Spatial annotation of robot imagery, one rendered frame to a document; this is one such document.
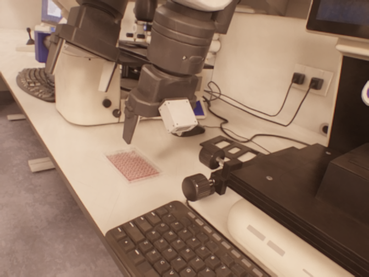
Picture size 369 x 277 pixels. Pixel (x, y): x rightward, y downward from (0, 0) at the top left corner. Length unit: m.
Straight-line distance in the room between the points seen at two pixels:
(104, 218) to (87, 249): 1.00
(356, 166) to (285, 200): 0.10
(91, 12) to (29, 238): 1.23
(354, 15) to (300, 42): 0.62
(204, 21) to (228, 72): 0.96
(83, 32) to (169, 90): 0.18
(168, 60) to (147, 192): 0.25
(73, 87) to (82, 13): 0.27
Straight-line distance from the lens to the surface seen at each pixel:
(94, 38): 0.51
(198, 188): 0.39
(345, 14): 0.53
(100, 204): 0.48
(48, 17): 2.33
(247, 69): 1.26
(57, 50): 0.49
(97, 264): 1.38
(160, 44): 0.38
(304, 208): 0.39
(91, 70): 0.72
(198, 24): 0.37
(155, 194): 0.51
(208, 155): 0.43
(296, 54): 1.14
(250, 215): 0.43
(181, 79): 0.40
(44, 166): 2.01
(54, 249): 1.46
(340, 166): 0.39
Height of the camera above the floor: 1.05
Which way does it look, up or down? 23 degrees down
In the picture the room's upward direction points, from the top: 9 degrees clockwise
